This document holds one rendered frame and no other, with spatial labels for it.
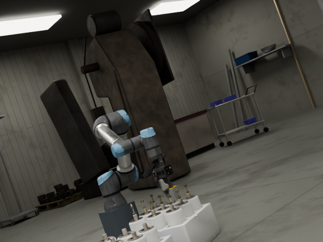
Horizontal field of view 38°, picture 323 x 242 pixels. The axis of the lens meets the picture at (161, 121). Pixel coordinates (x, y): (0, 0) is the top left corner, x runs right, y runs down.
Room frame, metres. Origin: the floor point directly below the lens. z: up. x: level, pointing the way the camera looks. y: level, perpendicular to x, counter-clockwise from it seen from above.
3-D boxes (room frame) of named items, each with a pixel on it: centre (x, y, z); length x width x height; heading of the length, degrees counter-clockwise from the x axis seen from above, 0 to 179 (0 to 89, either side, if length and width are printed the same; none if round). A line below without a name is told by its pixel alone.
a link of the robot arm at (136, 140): (2.58, 0.14, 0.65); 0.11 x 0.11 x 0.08; 22
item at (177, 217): (2.50, 0.10, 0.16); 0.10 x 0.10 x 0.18
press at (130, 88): (6.67, 0.32, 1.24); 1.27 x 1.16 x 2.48; 41
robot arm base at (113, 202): (3.08, 0.47, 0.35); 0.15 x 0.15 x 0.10
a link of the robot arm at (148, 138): (2.49, 0.09, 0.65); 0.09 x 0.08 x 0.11; 22
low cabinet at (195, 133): (10.01, 0.33, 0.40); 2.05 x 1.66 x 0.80; 40
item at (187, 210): (2.60, 0.05, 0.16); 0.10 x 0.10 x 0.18
